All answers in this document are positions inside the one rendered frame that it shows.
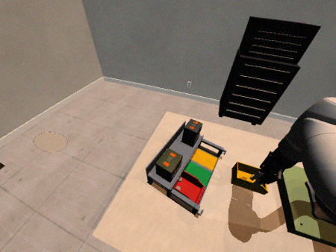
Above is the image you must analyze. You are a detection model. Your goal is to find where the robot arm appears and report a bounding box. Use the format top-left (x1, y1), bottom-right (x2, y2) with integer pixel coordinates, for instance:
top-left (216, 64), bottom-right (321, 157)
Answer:
top-left (278, 98), bottom-right (336, 226)

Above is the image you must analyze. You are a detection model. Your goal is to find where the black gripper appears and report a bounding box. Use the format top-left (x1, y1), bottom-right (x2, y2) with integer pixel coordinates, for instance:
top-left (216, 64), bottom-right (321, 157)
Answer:
top-left (252, 147), bottom-right (297, 186)

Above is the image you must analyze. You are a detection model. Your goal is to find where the red bin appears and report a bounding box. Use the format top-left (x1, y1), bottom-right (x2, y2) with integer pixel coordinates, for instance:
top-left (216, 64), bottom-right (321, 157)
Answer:
top-left (173, 171), bottom-right (205, 204)

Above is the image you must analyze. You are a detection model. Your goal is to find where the yellow bin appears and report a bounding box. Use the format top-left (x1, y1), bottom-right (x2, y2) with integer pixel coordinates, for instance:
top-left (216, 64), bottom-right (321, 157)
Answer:
top-left (231, 162), bottom-right (268, 195)

